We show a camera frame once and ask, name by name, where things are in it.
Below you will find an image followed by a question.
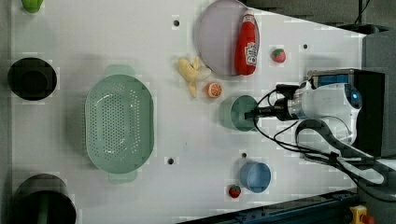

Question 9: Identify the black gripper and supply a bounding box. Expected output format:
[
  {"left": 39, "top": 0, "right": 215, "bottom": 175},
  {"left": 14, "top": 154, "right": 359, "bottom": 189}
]
[{"left": 245, "top": 84, "right": 299, "bottom": 121}]

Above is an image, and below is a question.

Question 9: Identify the green mug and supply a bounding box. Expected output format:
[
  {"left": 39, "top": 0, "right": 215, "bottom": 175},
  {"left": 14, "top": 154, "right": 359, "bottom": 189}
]
[{"left": 219, "top": 95, "right": 257, "bottom": 132}]

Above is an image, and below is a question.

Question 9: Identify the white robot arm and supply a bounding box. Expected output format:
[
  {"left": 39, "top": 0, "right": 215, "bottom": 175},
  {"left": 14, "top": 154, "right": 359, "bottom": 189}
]
[{"left": 244, "top": 80, "right": 362, "bottom": 145}]

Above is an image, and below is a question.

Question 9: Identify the black robot base box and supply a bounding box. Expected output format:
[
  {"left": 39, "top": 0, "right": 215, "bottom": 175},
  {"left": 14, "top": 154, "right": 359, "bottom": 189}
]
[{"left": 307, "top": 68, "right": 385, "bottom": 157}]

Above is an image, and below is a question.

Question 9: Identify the orange slice toy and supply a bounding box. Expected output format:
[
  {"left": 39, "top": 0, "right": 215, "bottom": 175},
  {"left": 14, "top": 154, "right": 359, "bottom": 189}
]
[{"left": 206, "top": 82, "right": 222, "bottom": 98}]

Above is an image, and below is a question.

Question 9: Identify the light blue cup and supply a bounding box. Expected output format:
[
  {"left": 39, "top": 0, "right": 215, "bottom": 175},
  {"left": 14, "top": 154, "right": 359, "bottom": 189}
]
[{"left": 239, "top": 161, "right": 272, "bottom": 193}]

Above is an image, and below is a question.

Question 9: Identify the red plush ketchup bottle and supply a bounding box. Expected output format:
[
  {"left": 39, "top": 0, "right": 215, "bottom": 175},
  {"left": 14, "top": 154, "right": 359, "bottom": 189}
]
[{"left": 234, "top": 9, "right": 259, "bottom": 76}]

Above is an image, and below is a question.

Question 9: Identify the red plush strawberry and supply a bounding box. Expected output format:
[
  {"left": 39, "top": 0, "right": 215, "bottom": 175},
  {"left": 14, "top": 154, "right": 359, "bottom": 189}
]
[{"left": 271, "top": 49, "right": 286, "bottom": 63}]

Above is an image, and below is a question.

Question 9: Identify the small red strawberry toy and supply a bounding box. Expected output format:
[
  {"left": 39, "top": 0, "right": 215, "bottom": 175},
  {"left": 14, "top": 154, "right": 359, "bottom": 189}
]
[{"left": 228, "top": 185, "right": 241, "bottom": 199}]

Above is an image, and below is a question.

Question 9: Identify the grey round plate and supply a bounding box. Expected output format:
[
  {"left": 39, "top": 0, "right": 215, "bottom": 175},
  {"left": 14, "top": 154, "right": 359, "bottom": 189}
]
[{"left": 195, "top": 0, "right": 260, "bottom": 76}]

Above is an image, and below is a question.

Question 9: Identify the green perforated colander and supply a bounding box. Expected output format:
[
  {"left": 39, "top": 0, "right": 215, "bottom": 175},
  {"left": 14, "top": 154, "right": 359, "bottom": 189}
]
[{"left": 84, "top": 64, "right": 154, "bottom": 184}]

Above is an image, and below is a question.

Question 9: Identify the yellow red emergency button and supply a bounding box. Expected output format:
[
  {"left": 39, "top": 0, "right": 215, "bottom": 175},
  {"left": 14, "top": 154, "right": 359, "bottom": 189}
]
[{"left": 349, "top": 205, "right": 375, "bottom": 224}]

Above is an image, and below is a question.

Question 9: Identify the large dark grey pot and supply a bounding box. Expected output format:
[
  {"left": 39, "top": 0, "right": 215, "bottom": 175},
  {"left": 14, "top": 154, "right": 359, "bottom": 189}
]
[{"left": 10, "top": 174, "right": 77, "bottom": 224}]

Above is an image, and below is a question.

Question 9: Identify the green object at edge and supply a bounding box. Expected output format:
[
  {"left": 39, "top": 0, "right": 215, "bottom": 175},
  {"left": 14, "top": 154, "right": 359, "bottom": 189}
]
[{"left": 21, "top": 0, "right": 44, "bottom": 13}]

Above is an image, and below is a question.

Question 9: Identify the black cable bundle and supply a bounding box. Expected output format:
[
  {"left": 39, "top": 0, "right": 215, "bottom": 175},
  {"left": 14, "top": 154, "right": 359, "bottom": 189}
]
[{"left": 252, "top": 88, "right": 396, "bottom": 203}]

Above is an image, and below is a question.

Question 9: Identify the blue aluminium frame rail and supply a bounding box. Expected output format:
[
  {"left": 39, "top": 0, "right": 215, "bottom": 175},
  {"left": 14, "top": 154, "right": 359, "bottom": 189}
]
[{"left": 178, "top": 190, "right": 361, "bottom": 224}]

